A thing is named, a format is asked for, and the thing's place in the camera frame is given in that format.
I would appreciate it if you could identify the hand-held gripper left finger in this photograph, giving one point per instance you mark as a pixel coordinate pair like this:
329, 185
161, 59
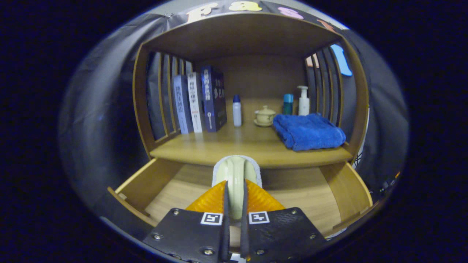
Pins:
226, 233

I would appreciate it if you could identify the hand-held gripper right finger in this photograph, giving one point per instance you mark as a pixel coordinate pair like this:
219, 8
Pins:
244, 237

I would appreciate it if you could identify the wooden drawer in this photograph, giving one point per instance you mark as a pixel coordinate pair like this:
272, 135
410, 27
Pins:
303, 197

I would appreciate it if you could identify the wooden countertop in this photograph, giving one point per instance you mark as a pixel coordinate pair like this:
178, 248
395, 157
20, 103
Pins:
226, 146

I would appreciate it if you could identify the wooden cabinet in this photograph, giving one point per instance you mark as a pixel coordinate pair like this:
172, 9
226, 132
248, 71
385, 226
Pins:
263, 76

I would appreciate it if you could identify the white bottle with blue cap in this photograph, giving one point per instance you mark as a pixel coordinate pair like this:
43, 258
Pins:
237, 113

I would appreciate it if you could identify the beige lidded teacup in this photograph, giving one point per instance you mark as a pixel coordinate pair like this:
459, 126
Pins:
264, 117

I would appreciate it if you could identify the blue folded towel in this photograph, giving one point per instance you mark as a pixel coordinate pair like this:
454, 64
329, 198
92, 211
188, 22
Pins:
309, 131

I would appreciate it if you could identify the white book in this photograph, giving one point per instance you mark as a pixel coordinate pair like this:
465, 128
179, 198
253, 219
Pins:
195, 104

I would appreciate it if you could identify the light blue book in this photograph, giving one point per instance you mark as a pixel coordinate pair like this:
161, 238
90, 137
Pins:
182, 106

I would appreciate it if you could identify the dark blue book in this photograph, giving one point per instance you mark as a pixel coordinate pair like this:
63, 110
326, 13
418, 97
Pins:
212, 98

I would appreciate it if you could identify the teal bottle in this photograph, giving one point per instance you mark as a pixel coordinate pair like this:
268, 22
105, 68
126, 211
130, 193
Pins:
288, 105

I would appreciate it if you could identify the white pump bottle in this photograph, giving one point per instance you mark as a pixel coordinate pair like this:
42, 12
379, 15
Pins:
304, 104

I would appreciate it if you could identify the black equipment with orange clamp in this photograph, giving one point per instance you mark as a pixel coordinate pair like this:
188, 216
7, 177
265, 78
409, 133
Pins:
384, 187

